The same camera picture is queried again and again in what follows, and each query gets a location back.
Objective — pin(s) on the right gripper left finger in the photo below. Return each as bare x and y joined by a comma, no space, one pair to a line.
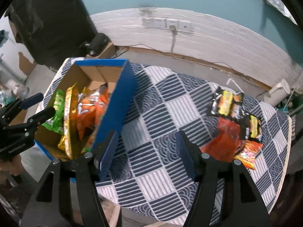
103,155

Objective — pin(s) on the red french-fry snack bag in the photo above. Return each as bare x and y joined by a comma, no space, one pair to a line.
248,153

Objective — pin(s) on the navy patterned tablecloth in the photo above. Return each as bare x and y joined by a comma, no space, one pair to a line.
147,174

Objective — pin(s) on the person's left hand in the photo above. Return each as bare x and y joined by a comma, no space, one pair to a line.
13,166

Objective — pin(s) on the small cardboard box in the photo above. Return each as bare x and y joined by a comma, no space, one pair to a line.
108,52

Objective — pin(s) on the green snack bag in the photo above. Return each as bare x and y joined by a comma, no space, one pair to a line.
55,124

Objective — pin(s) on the small black snack bag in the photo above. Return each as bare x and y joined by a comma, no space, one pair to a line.
250,128

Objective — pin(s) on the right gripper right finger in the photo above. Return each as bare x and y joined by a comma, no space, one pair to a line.
190,155

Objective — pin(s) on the orange green-label snack bag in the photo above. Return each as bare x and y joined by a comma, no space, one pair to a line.
91,108

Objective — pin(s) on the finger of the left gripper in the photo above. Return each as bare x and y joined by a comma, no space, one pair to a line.
11,110
32,123

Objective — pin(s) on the large black snack bag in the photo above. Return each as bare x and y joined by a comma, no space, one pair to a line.
227,105

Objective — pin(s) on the gold foil snack pack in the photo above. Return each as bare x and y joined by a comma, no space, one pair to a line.
69,142

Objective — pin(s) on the black fabric panel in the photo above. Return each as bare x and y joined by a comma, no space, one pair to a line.
52,30

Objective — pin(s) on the white electric kettle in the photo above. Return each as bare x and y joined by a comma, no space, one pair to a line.
278,93

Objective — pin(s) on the white wall socket strip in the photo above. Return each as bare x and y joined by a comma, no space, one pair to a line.
167,24

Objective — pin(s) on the blue-edged cardboard box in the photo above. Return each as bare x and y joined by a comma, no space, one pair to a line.
90,74

